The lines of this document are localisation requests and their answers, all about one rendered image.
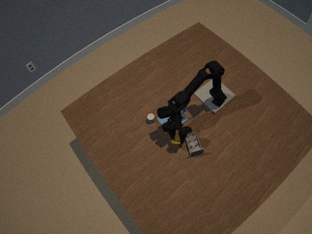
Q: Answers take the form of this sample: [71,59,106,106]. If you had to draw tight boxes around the yellow round plate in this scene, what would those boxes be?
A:
[171,139,181,145]

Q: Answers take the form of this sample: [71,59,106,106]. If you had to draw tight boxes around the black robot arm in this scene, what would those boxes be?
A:
[157,61,227,132]

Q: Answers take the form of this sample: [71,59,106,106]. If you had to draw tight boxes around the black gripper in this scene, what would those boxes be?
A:
[168,115,192,144]

